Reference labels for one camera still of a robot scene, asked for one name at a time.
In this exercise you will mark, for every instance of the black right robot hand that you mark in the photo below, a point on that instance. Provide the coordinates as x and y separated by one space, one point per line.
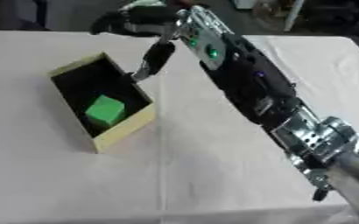
147 18

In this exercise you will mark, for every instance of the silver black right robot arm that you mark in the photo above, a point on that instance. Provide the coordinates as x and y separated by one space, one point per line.
249 78

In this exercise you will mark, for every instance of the tan cardboard box black inside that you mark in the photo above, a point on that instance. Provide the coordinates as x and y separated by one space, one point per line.
102 102

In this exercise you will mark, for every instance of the green cube block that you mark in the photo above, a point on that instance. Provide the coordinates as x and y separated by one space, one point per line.
105 111

